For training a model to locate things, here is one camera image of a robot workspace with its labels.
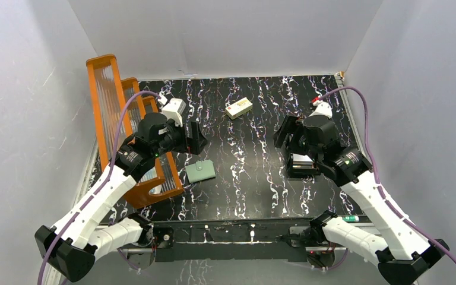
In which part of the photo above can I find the mint green card holder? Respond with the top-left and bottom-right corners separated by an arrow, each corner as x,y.
185,160 -> 216,183

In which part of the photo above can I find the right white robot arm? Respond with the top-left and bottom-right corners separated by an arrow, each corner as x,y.
273,115 -> 449,284

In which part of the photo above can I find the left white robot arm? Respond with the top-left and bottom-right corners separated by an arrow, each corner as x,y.
34,112 -> 208,284

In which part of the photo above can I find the black card tray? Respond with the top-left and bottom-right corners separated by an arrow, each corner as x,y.
284,151 -> 321,180

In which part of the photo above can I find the small cream cardboard box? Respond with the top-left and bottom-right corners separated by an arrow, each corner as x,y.
225,97 -> 253,120

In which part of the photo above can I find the orange acrylic file rack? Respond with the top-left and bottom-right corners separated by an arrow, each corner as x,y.
86,54 -> 184,208

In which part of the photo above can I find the green white marker pen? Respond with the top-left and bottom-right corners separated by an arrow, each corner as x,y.
341,216 -> 360,223

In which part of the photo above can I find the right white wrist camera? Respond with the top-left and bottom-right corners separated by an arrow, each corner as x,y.
309,97 -> 333,119

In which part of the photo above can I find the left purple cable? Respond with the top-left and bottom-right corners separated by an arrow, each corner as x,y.
37,90 -> 164,285

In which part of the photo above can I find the purple cable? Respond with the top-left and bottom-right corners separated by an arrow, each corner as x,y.
318,85 -> 456,285
37,90 -> 164,285

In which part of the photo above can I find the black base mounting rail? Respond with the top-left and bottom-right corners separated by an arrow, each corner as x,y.
118,215 -> 371,272

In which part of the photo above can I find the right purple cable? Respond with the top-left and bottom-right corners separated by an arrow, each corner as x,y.
318,85 -> 456,285

